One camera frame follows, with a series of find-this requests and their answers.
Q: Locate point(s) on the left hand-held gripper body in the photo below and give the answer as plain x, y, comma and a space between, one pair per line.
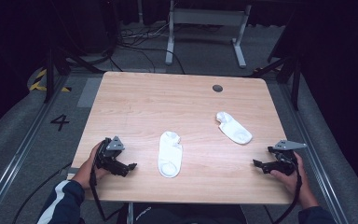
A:
110, 157

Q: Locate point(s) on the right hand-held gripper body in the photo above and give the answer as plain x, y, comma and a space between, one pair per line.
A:
284, 160

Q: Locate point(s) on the white ankle sock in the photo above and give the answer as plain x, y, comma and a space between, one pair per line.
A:
233, 128
169, 154

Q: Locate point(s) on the person's right hand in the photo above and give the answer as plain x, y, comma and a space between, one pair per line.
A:
298, 183

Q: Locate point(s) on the person's left hand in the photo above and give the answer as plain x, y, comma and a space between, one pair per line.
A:
85, 174

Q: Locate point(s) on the white table leg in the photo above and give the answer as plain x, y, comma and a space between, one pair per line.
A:
130, 214

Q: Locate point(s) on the grey floor tape patch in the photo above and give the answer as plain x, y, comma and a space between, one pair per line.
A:
88, 92

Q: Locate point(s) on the black metal stand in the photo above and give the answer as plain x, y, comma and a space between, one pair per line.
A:
295, 81
49, 74

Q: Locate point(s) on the dark round table grommet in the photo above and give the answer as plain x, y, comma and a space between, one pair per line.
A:
217, 88

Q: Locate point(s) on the yellow black hazard tape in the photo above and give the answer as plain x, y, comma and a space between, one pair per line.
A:
37, 84

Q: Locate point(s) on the metal floor rail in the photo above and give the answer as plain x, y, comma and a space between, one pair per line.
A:
320, 168
18, 155

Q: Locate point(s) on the white metal desk frame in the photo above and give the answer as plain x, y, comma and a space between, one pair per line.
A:
206, 16

